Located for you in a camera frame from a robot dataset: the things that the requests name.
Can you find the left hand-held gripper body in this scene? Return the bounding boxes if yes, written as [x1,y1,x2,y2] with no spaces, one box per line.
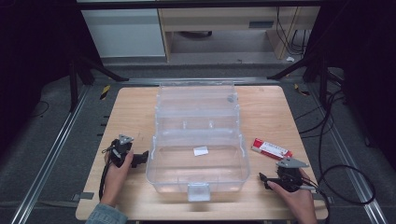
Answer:
[106,133,135,169]

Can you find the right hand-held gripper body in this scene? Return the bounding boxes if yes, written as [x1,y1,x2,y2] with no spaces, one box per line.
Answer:
[275,157,311,193]

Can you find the clear plastic storage box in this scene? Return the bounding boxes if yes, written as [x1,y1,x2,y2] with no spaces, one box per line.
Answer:
[145,79,251,203]

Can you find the person's right hand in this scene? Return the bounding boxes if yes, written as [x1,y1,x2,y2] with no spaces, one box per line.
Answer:
[266,168,319,224]

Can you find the person's left hand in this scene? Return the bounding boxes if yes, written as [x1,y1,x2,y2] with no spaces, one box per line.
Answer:
[99,150,134,207]

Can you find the red and white packet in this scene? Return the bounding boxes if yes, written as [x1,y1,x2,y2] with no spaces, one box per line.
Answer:
[250,137,294,161]

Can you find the white paper label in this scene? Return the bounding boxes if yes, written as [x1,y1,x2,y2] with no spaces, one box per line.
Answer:
[192,146,210,158]

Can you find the yellow and black tape strip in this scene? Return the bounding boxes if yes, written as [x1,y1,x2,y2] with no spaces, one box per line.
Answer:
[99,84,112,101]
[293,83,311,96]

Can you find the grey tape piece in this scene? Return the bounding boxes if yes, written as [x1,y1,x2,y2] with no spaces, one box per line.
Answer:
[71,191,95,202]

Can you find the black metal stand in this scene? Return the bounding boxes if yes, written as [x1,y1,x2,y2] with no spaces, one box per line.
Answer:
[67,55,130,114]
[266,50,332,105]

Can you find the white cabinet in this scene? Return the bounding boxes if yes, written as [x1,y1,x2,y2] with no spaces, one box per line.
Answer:
[80,7,166,59]

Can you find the wooden desk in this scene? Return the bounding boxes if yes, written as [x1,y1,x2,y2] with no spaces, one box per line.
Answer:
[157,6,321,63]

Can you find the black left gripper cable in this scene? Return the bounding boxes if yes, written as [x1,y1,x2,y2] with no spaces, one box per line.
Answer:
[98,148,114,202]

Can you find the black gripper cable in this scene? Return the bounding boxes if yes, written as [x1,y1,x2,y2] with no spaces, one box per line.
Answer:
[98,148,114,202]
[299,184,332,224]

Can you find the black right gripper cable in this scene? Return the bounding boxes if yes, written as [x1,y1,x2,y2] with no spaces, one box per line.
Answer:
[299,184,332,224]

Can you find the black looped floor cable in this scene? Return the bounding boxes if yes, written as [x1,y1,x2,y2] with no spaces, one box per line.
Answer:
[317,90,377,206]

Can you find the thin black floor cable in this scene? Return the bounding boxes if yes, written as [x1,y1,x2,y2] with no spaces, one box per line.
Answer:
[30,100,50,119]

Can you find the black hanging cables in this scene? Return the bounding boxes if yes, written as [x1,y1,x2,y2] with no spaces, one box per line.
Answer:
[276,7,310,56]

